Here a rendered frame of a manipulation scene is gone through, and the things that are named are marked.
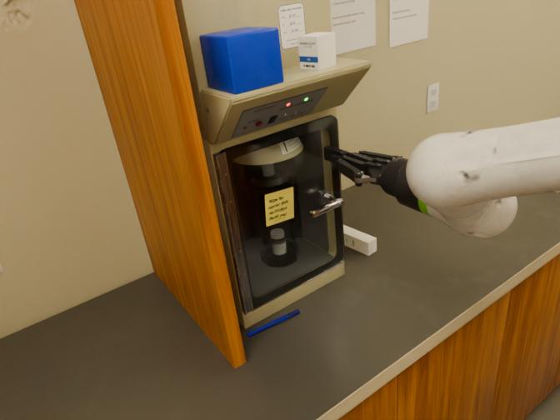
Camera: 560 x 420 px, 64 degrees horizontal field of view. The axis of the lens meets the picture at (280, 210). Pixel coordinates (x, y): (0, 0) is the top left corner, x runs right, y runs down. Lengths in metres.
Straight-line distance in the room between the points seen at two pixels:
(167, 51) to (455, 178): 0.45
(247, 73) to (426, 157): 0.32
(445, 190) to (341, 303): 0.58
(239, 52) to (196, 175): 0.21
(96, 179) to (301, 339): 0.67
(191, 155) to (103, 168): 0.54
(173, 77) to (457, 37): 1.53
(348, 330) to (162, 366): 0.43
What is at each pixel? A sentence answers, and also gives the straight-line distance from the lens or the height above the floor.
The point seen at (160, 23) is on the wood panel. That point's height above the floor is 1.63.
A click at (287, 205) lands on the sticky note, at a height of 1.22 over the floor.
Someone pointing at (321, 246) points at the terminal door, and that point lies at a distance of 1.11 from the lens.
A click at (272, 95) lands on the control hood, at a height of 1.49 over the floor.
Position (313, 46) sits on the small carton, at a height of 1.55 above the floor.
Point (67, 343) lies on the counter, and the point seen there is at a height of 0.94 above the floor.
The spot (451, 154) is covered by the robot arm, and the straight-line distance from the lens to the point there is 0.63.
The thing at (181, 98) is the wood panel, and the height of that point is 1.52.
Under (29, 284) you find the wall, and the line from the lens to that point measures 1.35.
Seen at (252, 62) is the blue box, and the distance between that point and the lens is 0.76.
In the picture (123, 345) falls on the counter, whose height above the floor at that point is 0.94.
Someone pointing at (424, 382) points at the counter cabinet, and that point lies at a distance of 1.23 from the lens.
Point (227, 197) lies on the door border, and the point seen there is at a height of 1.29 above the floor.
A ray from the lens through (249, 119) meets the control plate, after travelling 0.82.
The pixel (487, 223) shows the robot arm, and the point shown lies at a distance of 0.74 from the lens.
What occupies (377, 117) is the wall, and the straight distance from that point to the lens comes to 1.78.
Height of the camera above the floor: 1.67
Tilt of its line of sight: 27 degrees down
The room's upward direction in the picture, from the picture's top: 7 degrees counter-clockwise
